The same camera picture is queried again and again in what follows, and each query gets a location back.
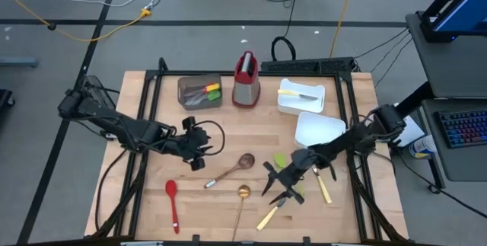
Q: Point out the white plastic bin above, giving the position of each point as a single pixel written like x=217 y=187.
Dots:
x=304 y=107
x=317 y=128

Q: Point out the gray metal foot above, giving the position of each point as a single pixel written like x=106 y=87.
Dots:
x=17 y=62

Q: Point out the backlit black keyboard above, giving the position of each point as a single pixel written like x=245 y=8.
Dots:
x=464 y=128

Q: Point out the black floor object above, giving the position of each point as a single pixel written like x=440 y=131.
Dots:
x=5 y=99

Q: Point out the computer cart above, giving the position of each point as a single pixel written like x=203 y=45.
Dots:
x=449 y=67

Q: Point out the dark wooden spoon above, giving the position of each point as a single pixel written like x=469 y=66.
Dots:
x=246 y=161

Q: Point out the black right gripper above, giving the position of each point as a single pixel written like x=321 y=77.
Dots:
x=295 y=168

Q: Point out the gray plastic bin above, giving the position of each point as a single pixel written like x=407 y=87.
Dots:
x=181 y=93

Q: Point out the black power strip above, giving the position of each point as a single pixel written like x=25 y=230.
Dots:
x=304 y=65

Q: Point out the white paper sheet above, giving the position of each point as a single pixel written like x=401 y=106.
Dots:
x=412 y=135

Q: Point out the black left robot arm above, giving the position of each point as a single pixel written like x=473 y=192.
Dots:
x=129 y=133

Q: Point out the red-topped steel box grater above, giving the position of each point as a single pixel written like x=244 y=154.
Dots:
x=246 y=91

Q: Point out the green silicone spatula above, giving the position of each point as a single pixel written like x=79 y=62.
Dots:
x=214 y=98
x=215 y=93

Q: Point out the black aluminium frame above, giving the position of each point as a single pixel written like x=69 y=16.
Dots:
x=247 y=73

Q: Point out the white wipes canister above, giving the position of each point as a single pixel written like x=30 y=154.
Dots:
x=423 y=147

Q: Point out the black computer monitor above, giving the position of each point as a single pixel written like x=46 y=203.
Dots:
x=464 y=10

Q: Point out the black power supply box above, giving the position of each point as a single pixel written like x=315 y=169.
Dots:
x=95 y=86

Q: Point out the gold metal spoon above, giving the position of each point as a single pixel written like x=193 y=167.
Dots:
x=243 y=191

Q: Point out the lime green silicone spoon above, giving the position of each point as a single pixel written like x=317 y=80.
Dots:
x=280 y=159

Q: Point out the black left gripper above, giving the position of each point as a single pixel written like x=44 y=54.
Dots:
x=192 y=145

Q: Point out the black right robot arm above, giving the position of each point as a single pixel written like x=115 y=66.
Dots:
x=354 y=139

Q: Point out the red silicone spoon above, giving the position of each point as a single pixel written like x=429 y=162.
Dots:
x=171 y=188

